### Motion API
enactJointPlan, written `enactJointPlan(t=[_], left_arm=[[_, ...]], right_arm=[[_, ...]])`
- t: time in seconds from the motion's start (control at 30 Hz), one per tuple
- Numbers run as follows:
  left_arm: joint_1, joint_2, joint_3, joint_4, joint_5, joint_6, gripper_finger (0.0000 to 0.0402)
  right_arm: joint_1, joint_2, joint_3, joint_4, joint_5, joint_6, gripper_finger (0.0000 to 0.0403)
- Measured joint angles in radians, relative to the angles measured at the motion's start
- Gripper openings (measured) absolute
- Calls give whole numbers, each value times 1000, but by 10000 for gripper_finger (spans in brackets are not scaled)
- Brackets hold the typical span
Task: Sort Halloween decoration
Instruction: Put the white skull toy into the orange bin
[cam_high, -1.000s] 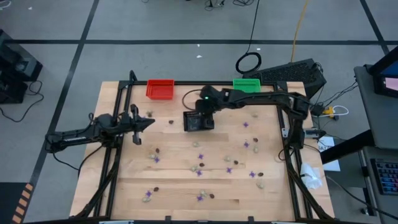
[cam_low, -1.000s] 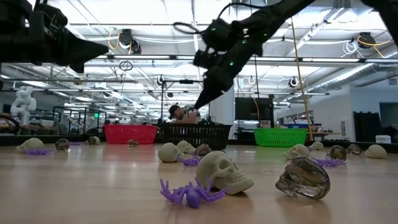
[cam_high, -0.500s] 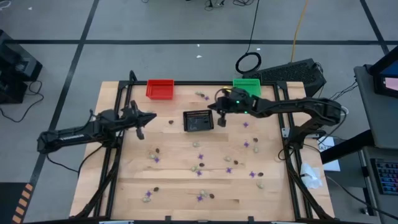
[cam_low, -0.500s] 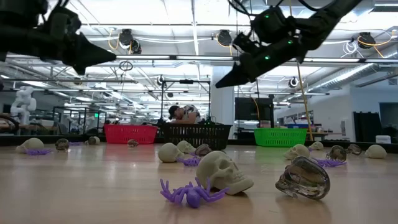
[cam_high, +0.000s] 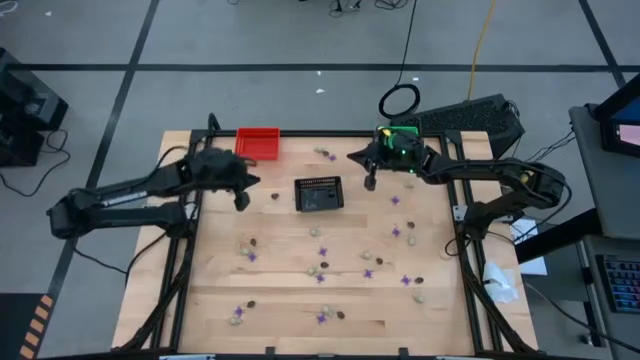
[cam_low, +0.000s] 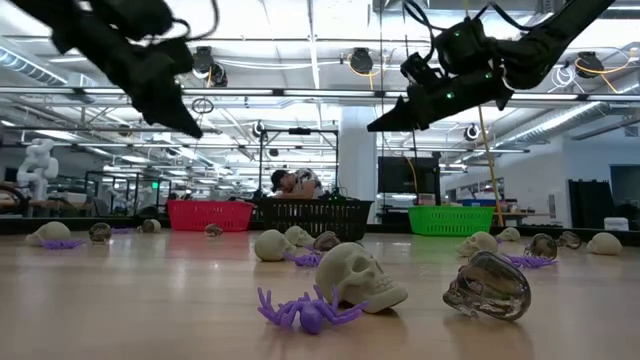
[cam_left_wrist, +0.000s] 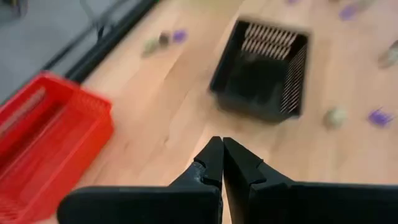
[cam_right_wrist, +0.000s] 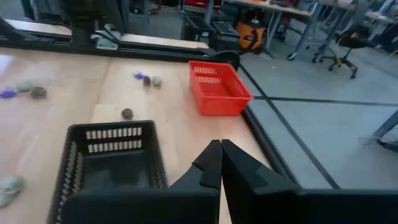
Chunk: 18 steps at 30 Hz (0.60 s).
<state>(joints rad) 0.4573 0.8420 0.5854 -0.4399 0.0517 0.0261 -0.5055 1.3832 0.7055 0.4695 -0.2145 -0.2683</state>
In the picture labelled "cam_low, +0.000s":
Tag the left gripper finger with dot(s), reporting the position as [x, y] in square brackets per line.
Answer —
[180, 110]
[159, 112]

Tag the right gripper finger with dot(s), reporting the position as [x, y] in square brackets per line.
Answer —
[400, 107]
[405, 122]

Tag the bone white plastic skull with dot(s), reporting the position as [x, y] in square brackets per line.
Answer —
[299, 235]
[355, 272]
[155, 225]
[510, 234]
[50, 231]
[272, 245]
[479, 243]
[604, 244]

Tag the smoky clear plastic skull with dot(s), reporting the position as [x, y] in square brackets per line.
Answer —
[492, 287]
[213, 230]
[145, 226]
[570, 240]
[100, 232]
[542, 246]
[326, 241]

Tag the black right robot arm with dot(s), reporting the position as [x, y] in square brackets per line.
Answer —
[540, 40]

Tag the black monitor screen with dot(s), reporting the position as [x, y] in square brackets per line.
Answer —
[407, 175]

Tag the white round column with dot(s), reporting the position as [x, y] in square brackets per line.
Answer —
[357, 160]

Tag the black desk equipment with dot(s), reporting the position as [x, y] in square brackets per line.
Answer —
[342, 196]

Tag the long ceiling light bar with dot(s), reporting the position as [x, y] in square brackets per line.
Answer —
[300, 92]

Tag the blue bin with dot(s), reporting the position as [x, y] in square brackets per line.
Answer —
[477, 202]

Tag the green plastic basket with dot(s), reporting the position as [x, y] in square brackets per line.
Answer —
[450, 221]

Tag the red plastic basket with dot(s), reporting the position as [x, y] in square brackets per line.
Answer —
[210, 216]

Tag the person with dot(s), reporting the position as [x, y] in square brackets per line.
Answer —
[300, 185]

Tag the black plastic basket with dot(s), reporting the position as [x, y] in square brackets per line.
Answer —
[315, 217]

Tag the white humanoid robot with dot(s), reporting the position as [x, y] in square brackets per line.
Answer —
[37, 167]

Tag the wooden side table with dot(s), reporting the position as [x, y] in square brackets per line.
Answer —
[520, 215]

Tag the black cabinet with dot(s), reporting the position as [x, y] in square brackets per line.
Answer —
[590, 202]

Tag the white box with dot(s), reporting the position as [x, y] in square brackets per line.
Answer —
[616, 224]

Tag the black ceiling camera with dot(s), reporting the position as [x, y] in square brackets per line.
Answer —
[589, 64]
[207, 62]
[361, 61]
[258, 129]
[471, 132]

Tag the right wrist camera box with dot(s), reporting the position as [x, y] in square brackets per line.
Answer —
[420, 70]

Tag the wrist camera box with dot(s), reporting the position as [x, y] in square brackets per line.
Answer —
[420, 70]
[135, 15]

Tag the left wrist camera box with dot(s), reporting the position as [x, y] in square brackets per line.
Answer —
[135, 15]

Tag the black metal frame stand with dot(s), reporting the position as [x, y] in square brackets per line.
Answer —
[299, 131]

